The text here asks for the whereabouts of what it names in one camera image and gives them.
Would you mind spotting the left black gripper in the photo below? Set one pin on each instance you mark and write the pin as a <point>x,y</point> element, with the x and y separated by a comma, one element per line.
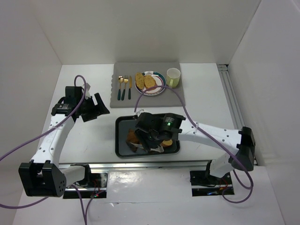
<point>91,108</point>

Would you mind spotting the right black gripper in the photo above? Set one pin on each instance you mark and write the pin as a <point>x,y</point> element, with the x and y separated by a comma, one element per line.
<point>145,135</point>

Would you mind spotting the seeded bread slice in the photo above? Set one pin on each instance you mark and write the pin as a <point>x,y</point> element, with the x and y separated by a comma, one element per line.
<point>139,80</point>
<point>167,143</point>
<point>149,81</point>

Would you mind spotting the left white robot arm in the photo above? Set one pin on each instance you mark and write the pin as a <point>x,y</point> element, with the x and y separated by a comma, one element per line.
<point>42,176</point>

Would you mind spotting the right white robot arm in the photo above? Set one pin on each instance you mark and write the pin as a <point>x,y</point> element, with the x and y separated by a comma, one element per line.
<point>238,145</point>

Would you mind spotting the grey foam placemat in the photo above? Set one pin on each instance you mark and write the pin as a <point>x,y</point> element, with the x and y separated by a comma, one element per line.
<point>159,97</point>

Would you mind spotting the black baking tray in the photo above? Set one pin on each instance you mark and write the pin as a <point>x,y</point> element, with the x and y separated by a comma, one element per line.
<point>123,150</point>

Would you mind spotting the brown croissant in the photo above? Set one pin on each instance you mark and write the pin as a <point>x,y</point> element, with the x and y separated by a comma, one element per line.
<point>132,141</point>

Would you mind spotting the white plate teal rim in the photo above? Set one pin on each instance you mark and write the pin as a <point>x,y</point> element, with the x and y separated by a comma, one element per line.
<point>157,86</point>

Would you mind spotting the pale green mug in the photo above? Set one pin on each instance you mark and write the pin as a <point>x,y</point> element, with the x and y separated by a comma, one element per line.
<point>173,77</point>

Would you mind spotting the aluminium rail front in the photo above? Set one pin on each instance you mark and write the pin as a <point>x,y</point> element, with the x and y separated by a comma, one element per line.
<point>149,165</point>

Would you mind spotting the gold spoon green handle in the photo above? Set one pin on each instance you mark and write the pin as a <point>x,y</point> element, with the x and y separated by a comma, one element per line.
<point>120,80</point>

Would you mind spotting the gold fork green handle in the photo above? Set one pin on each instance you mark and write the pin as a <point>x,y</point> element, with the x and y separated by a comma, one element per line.
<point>125,80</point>

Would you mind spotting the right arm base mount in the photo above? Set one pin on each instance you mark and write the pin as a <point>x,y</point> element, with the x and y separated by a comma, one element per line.
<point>206,185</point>

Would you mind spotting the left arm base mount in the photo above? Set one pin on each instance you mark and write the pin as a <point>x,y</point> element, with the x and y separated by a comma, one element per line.
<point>95,185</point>

